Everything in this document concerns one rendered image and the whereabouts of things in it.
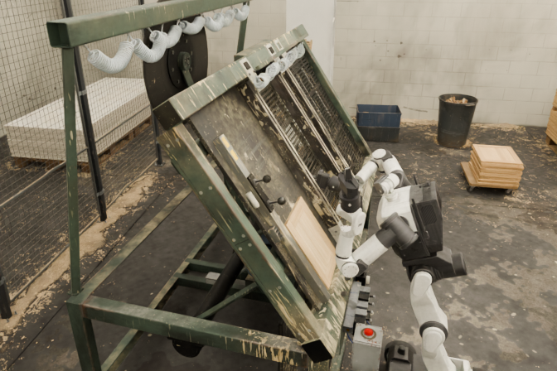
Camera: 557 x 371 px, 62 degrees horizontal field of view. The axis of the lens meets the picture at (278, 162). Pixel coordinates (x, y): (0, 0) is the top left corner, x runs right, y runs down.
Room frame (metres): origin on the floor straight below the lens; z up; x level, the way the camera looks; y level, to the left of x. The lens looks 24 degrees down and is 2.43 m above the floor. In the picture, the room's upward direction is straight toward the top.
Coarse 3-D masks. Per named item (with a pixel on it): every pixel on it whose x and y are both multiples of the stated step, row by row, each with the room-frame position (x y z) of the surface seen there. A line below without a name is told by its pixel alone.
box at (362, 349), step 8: (360, 328) 1.58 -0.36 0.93; (376, 328) 1.58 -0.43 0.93; (360, 336) 1.53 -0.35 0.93; (368, 336) 1.53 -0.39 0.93; (376, 336) 1.53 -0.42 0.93; (352, 344) 1.51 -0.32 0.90; (360, 344) 1.50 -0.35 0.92; (368, 344) 1.49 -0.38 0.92; (376, 344) 1.49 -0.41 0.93; (352, 352) 1.51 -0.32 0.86; (360, 352) 1.50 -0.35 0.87; (368, 352) 1.49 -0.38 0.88; (376, 352) 1.48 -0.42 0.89; (352, 360) 1.51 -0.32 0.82; (360, 360) 1.50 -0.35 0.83; (368, 360) 1.49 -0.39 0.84; (376, 360) 1.48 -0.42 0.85; (352, 368) 1.51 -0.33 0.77; (360, 368) 1.50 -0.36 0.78; (368, 368) 1.49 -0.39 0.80; (376, 368) 1.48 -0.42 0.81
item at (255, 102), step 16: (240, 64) 2.42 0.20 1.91; (272, 64) 2.43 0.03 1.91; (256, 96) 2.42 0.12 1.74; (256, 112) 2.42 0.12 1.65; (272, 128) 2.40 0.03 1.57; (288, 144) 2.41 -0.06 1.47; (288, 160) 2.37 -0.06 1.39; (304, 176) 2.34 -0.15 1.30; (304, 192) 2.34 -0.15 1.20; (320, 192) 2.36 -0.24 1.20; (336, 224) 2.29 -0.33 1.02; (336, 240) 2.29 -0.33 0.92
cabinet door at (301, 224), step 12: (300, 204) 2.19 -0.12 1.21; (288, 216) 2.05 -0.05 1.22; (300, 216) 2.11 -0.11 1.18; (312, 216) 2.22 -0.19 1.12; (288, 228) 1.96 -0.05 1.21; (300, 228) 2.05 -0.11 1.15; (312, 228) 2.15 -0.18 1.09; (300, 240) 1.97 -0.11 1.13; (312, 240) 2.07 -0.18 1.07; (324, 240) 2.16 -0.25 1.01; (312, 252) 2.00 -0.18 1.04; (324, 252) 2.09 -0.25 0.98; (312, 264) 1.92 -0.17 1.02; (324, 264) 2.01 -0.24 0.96; (324, 276) 1.94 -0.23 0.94
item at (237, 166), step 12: (216, 144) 1.94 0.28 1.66; (228, 156) 1.92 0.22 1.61; (240, 168) 1.92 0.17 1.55; (240, 180) 1.91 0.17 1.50; (252, 192) 1.89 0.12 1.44; (264, 216) 1.88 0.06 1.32; (276, 216) 1.90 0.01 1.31; (288, 240) 1.85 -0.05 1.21; (288, 252) 1.85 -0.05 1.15; (300, 252) 1.87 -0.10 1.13; (300, 264) 1.83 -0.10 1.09; (312, 276) 1.82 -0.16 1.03; (312, 288) 1.81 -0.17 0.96; (324, 288) 1.83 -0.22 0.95; (324, 300) 1.80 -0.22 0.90
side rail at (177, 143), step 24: (168, 144) 1.73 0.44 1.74; (192, 144) 1.73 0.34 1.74; (192, 168) 1.70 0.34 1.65; (216, 192) 1.67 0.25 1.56; (216, 216) 1.68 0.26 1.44; (240, 216) 1.67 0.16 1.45; (240, 240) 1.65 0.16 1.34; (264, 264) 1.62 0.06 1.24; (264, 288) 1.62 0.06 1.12; (288, 288) 1.60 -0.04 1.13; (288, 312) 1.59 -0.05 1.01; (312, 336) 1.56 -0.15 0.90
